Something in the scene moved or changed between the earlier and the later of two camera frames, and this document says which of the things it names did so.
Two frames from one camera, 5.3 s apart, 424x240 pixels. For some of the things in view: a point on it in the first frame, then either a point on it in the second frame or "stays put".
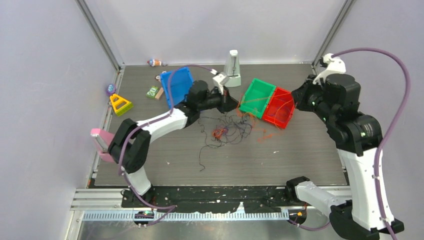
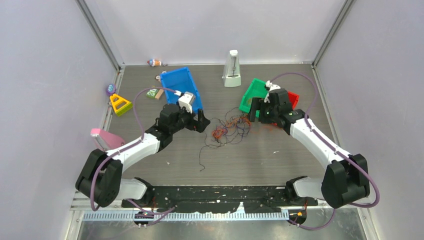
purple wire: x=236 y=130 stays put
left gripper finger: x=229 y=103 → x=201 y=118
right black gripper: x=301 y=93 → x=256 y=103
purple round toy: x=111 y=90 stays put
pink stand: x=102 y=139 stays put
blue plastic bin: x=176 y=84 stays put
